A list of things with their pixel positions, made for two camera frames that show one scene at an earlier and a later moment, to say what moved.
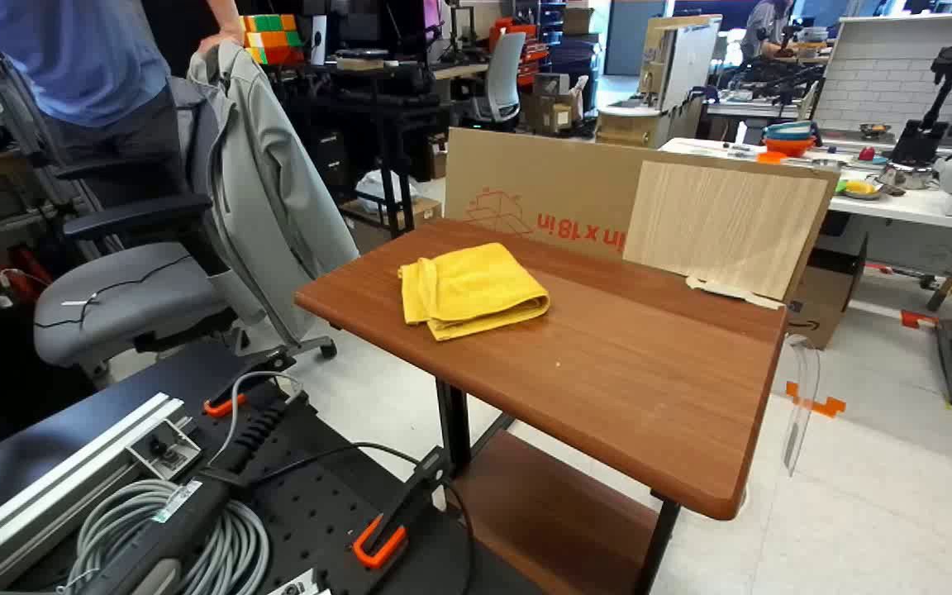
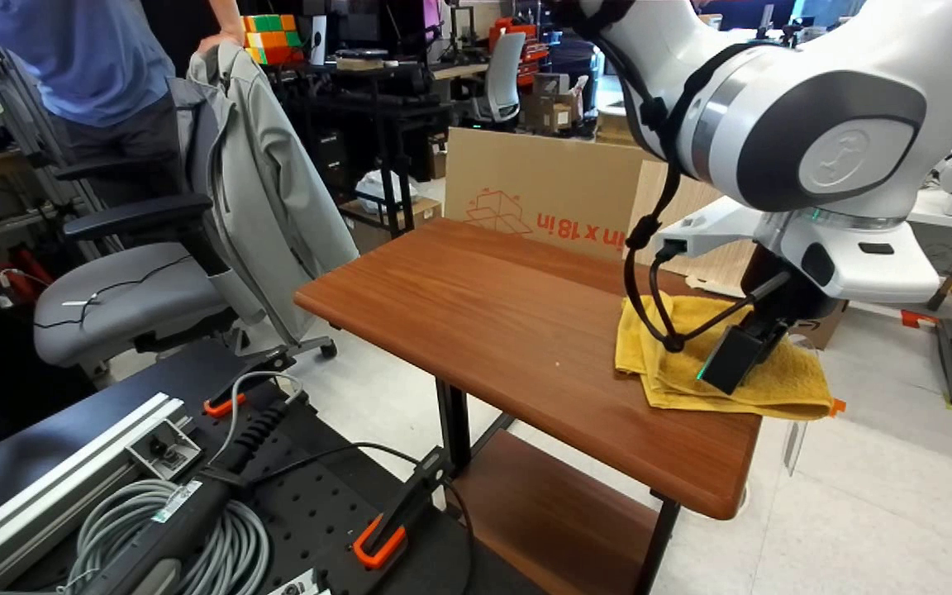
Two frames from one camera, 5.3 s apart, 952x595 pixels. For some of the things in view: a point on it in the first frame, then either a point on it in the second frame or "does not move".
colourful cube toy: x=272 y=38 does not move
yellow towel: x=469 y=289 → x=670 y=337
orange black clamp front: x=382 y=537 does not move
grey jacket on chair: x=272 y=206 does not move
